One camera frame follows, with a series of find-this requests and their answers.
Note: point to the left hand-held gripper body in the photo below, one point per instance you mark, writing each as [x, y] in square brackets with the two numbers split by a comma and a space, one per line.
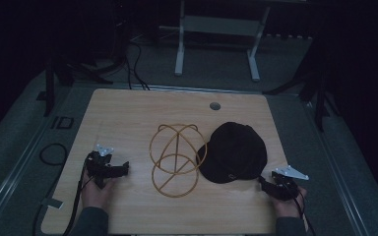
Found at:
[99, 164]

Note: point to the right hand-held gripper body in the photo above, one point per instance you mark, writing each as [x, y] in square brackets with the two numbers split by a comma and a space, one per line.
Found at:
[287, 183]

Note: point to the black baseball cap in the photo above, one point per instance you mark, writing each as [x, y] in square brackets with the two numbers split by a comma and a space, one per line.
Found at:
[233, 154]

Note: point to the person's right hand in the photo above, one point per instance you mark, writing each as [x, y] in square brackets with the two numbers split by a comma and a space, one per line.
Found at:
[287, 207]

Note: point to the person's left hand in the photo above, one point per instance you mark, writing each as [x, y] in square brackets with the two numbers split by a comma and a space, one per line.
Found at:
[95, 193]

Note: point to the white metal desk frame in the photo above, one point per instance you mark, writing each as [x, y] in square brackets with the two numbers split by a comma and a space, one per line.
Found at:
[216, 26]

